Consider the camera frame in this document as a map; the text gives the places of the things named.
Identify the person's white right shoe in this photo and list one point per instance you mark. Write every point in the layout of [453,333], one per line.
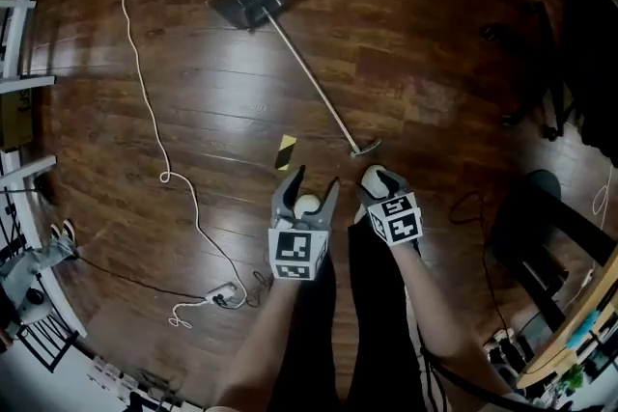
[372,176]

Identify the person's left forearm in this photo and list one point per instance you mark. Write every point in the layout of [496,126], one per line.
[270,337]

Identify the person's white shoe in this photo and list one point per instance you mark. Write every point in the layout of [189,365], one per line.
[306,204]
[372,176]

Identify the white power strip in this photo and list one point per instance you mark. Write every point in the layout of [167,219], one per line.
[222,294]

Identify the black office chair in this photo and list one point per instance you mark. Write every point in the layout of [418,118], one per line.
[550,63]

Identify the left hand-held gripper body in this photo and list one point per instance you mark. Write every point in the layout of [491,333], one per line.
[294,251]

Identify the black stool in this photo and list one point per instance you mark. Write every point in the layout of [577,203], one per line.
[536,227]

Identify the yellow and black striped tape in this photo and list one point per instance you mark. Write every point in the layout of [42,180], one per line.
[285,153]

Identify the person's black trousers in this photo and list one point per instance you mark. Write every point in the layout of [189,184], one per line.
[381,328]

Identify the yellow cardboard box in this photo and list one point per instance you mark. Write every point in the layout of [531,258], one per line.
[14,116]

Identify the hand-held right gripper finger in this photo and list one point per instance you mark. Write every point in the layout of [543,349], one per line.
[397,183]
[365,197]

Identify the person's white left shoe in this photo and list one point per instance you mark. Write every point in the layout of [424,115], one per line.
[306,204]

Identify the black metal frame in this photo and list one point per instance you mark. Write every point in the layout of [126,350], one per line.
[48,342]

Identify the light wooden desk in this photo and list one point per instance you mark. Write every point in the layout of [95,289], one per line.
[574,323]

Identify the blue duster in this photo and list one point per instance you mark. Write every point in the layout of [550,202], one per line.
[583,328]

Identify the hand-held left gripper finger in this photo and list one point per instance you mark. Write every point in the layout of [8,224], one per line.
[329,202]
[289,190]

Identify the small green plant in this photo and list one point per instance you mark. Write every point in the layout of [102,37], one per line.
[573,376]

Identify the person's right forearm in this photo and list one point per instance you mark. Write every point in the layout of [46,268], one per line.
[434,313]

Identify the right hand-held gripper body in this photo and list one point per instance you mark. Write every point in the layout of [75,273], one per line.
[396,222]

